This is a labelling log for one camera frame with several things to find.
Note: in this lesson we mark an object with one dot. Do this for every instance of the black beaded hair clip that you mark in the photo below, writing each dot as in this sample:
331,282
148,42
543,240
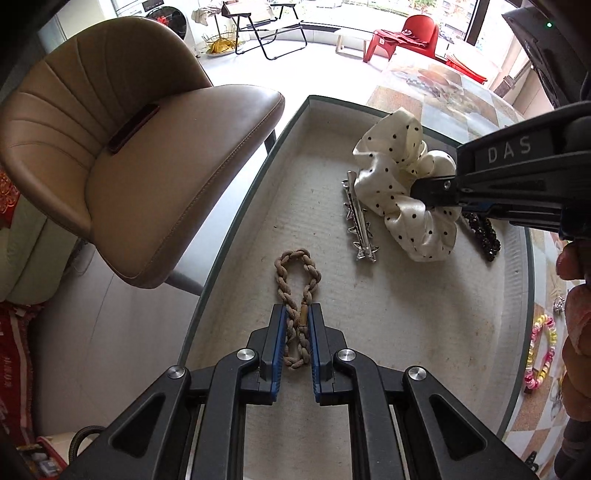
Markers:
487,240

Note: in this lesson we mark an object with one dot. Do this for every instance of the shallow grey cardboard tray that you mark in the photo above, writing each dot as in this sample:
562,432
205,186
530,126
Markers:
415,323

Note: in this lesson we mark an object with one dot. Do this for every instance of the silver metal hair clip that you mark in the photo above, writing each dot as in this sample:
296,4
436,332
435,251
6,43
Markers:
362,230

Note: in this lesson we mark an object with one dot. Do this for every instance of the white polka dot scrunchie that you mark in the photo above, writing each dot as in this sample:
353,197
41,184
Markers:
392,170

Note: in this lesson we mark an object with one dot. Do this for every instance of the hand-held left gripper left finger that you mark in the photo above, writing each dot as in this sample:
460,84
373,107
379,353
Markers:
275,350

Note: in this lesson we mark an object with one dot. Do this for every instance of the person's right hand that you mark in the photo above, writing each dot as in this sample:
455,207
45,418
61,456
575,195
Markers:
579,318

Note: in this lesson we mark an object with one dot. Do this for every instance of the red chair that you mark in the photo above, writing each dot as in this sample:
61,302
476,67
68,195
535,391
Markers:
422,32

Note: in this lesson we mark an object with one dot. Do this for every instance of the pale upholstered seat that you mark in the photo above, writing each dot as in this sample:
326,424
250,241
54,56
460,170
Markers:
32,258

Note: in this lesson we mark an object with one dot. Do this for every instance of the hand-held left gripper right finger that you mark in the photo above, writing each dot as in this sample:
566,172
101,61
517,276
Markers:
316,350

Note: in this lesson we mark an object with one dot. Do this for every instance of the black frame folding chair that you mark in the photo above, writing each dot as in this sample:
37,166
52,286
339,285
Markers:
258,16

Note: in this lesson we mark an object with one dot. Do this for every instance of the red flat tray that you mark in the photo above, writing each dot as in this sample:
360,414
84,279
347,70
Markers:
466,67

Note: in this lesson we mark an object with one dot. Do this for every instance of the white low bench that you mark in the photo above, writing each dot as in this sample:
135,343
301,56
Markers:
351,39

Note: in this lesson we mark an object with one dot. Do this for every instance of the washing machine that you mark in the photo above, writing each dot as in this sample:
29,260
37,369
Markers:
173,23

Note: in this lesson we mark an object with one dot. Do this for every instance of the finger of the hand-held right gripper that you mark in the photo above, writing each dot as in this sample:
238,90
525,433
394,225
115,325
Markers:
434,191

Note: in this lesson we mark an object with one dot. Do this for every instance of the patterned tablecloth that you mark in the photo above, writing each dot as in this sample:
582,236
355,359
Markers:
438,87

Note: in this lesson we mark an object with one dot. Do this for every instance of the beige leather chair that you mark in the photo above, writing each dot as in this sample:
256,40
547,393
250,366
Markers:
161,161

